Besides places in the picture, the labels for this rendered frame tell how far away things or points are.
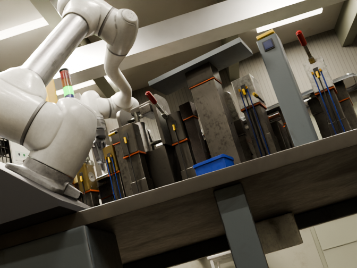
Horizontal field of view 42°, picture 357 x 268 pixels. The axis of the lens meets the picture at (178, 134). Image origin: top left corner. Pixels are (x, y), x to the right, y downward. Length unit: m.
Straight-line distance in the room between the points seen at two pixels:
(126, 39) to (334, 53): 8.20
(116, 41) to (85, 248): 0.93
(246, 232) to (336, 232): 7.65
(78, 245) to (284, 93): 0.79
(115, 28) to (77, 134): 0.60
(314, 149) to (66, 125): 0.69
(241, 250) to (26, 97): 0.75
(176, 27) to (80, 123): 4.81
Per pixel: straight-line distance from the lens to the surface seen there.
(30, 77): 1.49
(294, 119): 1.51
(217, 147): 1.57
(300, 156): 1.22
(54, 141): 1.39
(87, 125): 1.41
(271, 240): 2.39
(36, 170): 1.39
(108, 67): 2.03
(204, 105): 1.61
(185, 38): 6.05
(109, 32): 1.86
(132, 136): 1.77
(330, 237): 8.82
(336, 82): 1.80
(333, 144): 1.24
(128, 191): 1.85
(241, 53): 1.68
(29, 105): 1.42
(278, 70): 1.56
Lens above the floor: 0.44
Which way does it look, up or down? 18 degrees up
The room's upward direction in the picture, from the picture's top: 16 degrees counter-clockwise
